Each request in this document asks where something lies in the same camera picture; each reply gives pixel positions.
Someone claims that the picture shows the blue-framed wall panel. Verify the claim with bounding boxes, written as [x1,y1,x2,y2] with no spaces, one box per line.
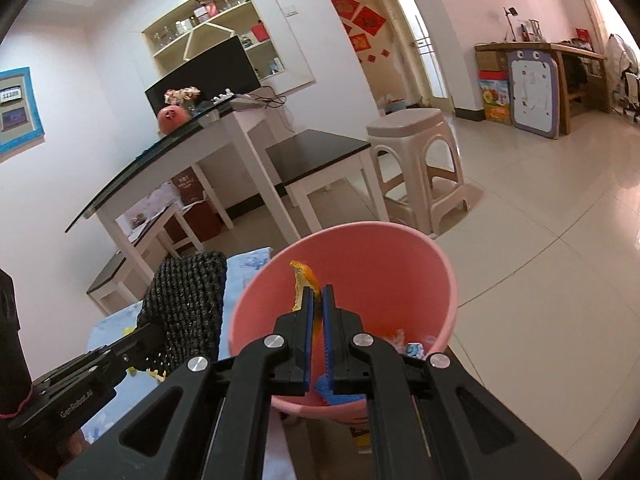
[0,66,47,158]

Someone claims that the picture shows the black cable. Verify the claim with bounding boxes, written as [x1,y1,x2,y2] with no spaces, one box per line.
[250,85,291,111]

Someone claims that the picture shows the phone holder stand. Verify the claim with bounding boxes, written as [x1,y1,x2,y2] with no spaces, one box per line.
[502,6,521,43]

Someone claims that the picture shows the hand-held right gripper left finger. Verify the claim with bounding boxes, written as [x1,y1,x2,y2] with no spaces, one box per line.
[57,287,321,480]

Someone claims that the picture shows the pink printed wrapper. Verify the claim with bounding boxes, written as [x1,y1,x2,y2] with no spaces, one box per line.
[387,329,436,361]

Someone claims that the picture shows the white glass-top table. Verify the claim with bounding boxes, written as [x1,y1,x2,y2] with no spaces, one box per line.
[65,94,303,273]

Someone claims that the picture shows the light blue cloth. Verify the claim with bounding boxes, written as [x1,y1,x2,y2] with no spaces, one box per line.
[80,246,301,480]

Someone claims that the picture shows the printed cardboard sheet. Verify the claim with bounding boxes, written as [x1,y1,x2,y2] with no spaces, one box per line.
[345,415,376,453]

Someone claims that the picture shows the dark red printed box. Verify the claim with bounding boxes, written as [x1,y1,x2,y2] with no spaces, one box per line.
[170,167,208,206]

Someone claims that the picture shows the small basket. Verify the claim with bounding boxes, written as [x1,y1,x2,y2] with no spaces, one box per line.
[378,94,408,116]

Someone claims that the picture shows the red carton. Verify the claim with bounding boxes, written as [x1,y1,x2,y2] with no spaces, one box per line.
[165,199,223,248]

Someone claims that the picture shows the white wall niche shelf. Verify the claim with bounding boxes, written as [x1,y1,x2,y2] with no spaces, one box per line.
[141,0,317,96]

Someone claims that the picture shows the red paper wall decorations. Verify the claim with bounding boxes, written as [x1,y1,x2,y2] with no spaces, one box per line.
[320,0,393,65]

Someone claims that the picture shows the white chair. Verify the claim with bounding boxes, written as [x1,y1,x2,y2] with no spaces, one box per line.
[620,70,640,123]

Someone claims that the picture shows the colourful fruit carton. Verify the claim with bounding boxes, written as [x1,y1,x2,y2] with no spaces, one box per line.
[479,77,513,126]

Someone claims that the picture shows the white drawing board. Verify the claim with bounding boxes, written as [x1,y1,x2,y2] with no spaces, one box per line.
[507,47,560,140]

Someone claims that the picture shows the wooden desk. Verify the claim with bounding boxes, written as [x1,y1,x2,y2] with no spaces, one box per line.
[474,40,608,136]

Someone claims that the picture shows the pink plastic bucket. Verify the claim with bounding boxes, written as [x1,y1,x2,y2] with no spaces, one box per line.
[229,221,458,423]

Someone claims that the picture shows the black knit cloth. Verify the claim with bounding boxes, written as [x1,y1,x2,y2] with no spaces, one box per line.
[136,251,228,373]

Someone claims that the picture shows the black monitor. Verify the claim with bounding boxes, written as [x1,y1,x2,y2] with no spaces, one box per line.
[144,35,262,108]

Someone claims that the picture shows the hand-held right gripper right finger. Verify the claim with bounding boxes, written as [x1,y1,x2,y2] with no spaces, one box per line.
[321,284,581,480]

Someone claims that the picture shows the dark-top white bench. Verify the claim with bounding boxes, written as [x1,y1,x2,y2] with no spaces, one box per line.
[86,249,173,317]
[117,202,206,261]
[264,129,391,236]

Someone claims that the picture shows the dark hanging clothes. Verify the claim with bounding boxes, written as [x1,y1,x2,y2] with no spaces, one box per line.
[565,55,591,106]

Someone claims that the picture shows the white pink plastic bag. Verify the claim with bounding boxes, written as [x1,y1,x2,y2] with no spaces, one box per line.
[117,182,178,233]

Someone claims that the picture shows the standing fan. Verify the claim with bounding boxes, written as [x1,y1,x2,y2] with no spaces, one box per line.
[607,32,640,76]

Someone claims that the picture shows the brown cardboard box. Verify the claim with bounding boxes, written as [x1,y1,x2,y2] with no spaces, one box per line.
[475,50,511,73]

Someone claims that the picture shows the artificial flower bunch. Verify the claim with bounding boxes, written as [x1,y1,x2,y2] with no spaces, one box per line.
[164,86,202,108]

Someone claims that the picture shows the glass balcony door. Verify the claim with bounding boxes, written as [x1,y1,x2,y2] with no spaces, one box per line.
[377,0,453,116]

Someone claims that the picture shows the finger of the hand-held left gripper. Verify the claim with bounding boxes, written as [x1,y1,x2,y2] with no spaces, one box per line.
[95,322,171,378]

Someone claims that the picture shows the row of glass jars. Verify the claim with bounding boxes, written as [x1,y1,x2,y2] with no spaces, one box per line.
[152,17,196,43]

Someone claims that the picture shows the beige plastic stool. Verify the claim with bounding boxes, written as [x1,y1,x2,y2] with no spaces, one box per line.
[366,108,471,236]

